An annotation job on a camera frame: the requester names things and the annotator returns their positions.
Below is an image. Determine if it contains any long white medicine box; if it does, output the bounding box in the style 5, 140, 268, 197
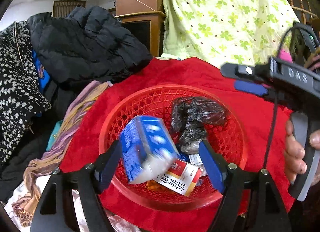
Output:
188, 154, 207, 177

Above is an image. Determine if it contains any orange white medicine box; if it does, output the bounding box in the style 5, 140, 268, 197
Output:
146, 159, 202, 197

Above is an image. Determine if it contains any blue medicine box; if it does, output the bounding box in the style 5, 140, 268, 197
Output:
120, 115, 178, 184

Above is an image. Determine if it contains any black plastic bag trash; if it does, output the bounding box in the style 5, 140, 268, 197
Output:
170, 97, 228, 155

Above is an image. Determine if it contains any person's right hand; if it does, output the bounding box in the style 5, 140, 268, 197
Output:
284, 120, 320, 186

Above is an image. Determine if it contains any magenta pillow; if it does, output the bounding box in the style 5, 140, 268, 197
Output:
279, 50, 293, 63

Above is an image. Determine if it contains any red fleece blanket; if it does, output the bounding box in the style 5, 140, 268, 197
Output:
59, 57, 297, 232

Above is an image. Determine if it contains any red plastic mesh basket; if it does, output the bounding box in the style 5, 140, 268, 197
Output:
98, 84, 249, 213

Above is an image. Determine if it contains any green clover pattern quilt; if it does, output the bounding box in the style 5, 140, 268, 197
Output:
163, 0, 298, 67

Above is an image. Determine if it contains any striped pastel scarf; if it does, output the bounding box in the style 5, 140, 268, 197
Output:
12, 81, 112, 227

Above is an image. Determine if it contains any black white floral garment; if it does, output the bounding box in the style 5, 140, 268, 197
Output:
1, 21, 51, 166

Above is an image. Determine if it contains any black puffer jacket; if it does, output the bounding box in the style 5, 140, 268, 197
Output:
27, 6, 152, 119

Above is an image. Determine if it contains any wooden headboard cabinet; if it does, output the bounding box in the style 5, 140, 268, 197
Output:
116, 0, 165, 57

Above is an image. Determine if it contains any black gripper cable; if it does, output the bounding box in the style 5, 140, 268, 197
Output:
261, 25, 316, 170

